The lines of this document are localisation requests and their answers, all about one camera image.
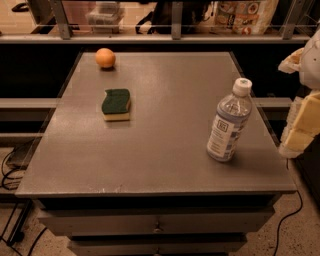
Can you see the grey drawer cabinet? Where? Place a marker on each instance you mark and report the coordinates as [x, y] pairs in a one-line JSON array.
[[147, 186]]

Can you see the metal railing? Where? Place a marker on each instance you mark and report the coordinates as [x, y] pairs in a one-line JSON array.
[[146, 21]]

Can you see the orange fruit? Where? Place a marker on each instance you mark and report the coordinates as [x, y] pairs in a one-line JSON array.
[[105, 58]]

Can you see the green and yellow sponge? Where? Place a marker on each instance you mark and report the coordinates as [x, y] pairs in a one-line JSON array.
[[116, 105]]

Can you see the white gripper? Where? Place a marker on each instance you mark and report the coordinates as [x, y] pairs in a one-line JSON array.
[[311, 66]]

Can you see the clear plastic container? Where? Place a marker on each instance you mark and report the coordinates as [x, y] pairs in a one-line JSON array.
[[105, 17]]

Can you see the printed plastic bag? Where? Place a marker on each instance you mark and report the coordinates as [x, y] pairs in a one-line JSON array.
[[249, 17]]

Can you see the clear blue-labelled plastic bottle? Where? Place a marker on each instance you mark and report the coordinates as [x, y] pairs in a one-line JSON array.
[[232, 114]]

